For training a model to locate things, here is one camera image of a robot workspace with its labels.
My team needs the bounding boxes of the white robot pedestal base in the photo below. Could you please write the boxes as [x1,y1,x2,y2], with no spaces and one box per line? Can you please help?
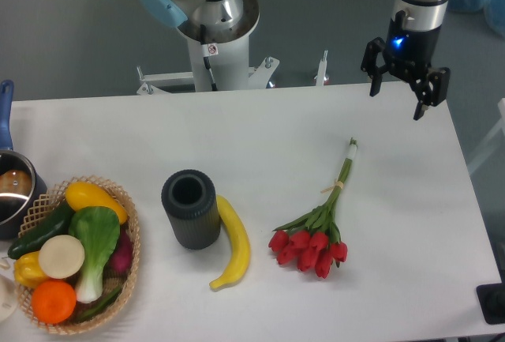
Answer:
[139,0,279,92]

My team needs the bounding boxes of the dark grey ribbed vase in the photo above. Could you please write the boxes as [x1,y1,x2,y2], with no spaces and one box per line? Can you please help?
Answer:
[161,169,221,250]

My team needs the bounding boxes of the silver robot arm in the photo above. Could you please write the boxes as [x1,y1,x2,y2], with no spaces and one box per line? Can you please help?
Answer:
[361,0,451,120]

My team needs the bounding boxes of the white round radish slice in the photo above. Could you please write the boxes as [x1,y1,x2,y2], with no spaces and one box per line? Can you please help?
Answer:
[38,235,85,279]

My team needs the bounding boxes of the green cucumber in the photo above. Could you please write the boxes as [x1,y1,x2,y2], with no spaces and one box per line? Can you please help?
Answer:
[7,201,75,260]

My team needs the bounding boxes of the yellow bell pepper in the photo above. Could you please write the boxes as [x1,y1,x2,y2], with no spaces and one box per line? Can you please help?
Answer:
[14,251,49,289]

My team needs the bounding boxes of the purple sweet potato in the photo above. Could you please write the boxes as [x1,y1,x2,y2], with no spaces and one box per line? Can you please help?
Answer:
[108,229,133,274]

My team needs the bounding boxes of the blue handled saucepan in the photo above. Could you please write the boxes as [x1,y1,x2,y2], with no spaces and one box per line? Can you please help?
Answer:
[1,80,47,240]

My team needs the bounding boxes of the orange fruit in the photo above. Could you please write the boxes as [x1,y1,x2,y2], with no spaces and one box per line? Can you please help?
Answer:
[31,280,77,324]

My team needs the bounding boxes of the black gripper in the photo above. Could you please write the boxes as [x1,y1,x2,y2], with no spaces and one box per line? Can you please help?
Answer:
[361,10,451,121]

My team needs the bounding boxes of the yellow banana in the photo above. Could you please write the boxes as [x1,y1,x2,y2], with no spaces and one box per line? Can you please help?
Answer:
[209,195,251,291]

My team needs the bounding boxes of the red tulip bouquet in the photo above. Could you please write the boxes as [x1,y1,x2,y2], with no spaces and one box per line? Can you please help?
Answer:
[268,138,357,279]

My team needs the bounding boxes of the black device at edge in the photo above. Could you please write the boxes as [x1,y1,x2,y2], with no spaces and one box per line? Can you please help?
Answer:
[476,283,504,325]

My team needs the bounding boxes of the green chili pepper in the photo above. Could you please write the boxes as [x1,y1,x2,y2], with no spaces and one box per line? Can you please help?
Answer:
[74,286,122,323]

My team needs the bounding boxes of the yellow squash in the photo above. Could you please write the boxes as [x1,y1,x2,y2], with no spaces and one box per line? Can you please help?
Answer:
[65,182,128,224]

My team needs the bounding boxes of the green bok choy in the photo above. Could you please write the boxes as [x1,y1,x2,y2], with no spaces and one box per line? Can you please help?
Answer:
[69,206,120,303]

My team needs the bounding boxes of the woven wicker basket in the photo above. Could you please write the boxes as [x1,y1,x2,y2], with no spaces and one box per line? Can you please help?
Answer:
[16,175,140,336]

